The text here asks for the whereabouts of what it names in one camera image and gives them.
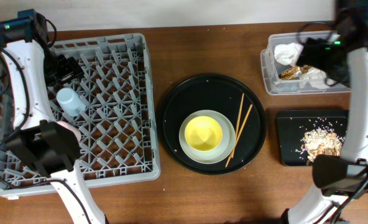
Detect light blue plastic cup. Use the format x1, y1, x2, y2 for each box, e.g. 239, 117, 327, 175
56, 88, 86, 116

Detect white napkin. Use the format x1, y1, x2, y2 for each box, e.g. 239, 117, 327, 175
300, 67, 329, 89
274, 43, 303, 66

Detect gold coffee sachet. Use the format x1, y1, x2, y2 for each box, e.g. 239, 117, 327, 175
278, 65, 311, 80

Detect pink plastic cup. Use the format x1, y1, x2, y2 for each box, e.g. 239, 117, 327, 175
57, 121, 81, 142

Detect food scraps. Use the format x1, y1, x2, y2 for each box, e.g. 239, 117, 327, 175
293, 117, 346, 166

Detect wooden chopstick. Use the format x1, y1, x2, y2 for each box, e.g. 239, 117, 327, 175
225, 104, 253, 168
229, 93, 244, 159

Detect white plate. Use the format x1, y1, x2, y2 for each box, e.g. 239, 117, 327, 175
178, 110, 236, 164

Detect yellow bowl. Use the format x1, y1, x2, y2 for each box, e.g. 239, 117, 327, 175
184, 116, 223, 152

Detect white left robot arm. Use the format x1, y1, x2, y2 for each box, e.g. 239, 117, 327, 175
0, 40, 108, 223

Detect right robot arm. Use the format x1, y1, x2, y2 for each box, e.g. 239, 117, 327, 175
280, 1, 368, 223

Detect grey dishwasher rack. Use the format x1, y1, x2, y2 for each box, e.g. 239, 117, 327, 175
0, 34, 160, 199

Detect clear plastic bin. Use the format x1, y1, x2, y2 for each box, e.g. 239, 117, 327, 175
260, 32, 351, 95

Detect black rectangular tray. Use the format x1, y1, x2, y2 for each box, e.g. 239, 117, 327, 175
276, 110, 348, 166

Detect round black tray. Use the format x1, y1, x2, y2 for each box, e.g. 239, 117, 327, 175
157, 73, 267, 175

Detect black cable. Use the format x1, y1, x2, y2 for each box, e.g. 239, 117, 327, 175
295, 21, 337, 44

